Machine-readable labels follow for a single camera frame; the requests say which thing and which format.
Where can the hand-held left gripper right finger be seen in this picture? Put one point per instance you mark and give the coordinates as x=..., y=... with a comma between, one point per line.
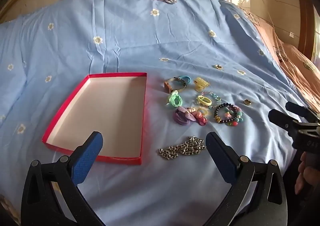
x=221, y=158

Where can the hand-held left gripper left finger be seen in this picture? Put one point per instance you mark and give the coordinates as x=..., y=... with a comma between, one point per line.
x=87, y=158

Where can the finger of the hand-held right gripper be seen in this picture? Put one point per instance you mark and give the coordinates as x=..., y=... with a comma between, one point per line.
x=302, y=113
x=287, y=122

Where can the red shallow box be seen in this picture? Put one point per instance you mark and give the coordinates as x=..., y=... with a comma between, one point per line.
x=100, y=116

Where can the yellow hair claw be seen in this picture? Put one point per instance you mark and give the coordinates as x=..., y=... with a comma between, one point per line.
x=200, y=83

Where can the person's right hand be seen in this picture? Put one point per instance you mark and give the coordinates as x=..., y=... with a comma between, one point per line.
x=305, y=178

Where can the pink printed blanket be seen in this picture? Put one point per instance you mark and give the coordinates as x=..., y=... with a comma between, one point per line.
x=295, y=66

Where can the yellow oval hair clip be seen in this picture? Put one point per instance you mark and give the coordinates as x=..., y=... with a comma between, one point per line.
x=200, y=98

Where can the brown wooden frame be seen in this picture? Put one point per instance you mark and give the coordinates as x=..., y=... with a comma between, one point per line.
x=306, y=28

